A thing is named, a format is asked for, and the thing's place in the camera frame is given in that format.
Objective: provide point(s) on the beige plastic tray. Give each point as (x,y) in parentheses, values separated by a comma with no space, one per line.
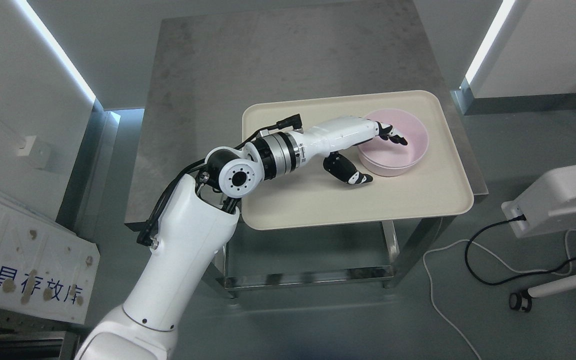
(310,197)

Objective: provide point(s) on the stainless steel table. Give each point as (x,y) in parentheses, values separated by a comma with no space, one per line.
(208,69)

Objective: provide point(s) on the pink bowl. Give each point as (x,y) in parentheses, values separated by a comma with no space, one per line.
(387,159)

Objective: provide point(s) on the white machine on stand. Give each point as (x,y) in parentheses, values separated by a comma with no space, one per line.
(548,204)

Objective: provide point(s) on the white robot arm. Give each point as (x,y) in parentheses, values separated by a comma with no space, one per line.
(194,217)

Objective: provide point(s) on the white signboard with blue text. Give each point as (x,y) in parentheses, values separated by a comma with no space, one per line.
(46,271)

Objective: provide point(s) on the white stand leg with caster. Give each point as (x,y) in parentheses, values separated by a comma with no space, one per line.
(522,301)

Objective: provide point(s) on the white wall socket box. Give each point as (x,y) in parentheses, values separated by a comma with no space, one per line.
(36,153)

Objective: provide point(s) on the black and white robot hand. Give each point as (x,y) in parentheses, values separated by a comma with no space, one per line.
(353,145)

